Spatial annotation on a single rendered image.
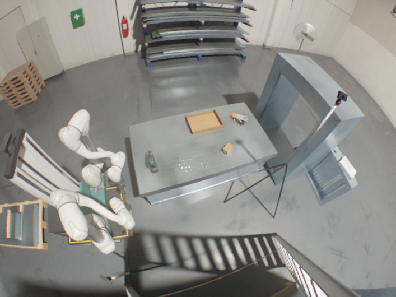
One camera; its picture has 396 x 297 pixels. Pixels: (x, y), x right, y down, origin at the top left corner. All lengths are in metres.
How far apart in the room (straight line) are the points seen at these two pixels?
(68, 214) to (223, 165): 1.60
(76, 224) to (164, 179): 1.16
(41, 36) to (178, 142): 5.16
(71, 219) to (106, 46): 5.39
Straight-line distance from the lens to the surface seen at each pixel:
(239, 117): 2.44
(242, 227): 2.50
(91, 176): 1.78
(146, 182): 1.89
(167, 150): 2.04
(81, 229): 1.01
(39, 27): 5.94
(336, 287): 0.76
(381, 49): 9.89
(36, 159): 1.45
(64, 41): 6.16
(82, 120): 1.39
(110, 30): 5.75
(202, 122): 2.30
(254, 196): 2.66
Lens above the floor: 2.36
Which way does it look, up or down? 57 degrees down
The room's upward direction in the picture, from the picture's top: 7 degrees clockwise
